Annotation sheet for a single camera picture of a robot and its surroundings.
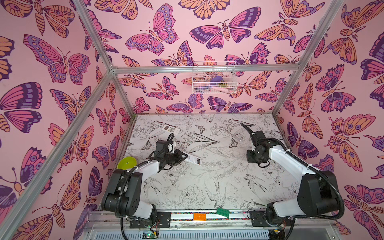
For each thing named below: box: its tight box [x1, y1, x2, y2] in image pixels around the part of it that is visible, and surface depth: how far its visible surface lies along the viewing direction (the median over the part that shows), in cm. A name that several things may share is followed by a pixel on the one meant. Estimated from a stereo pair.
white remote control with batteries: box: [185, 154, 202, 166], surface depth 93 cm
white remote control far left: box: [162, 125, 181, 136], surface depth 112 cm
